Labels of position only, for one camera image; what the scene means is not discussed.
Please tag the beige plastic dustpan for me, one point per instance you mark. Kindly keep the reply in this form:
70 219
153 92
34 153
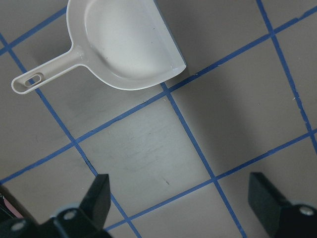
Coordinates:
126 44

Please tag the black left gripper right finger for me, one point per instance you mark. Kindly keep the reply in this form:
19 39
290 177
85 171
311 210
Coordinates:
266 201

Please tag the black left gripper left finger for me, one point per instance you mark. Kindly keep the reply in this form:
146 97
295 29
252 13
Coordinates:
96 202

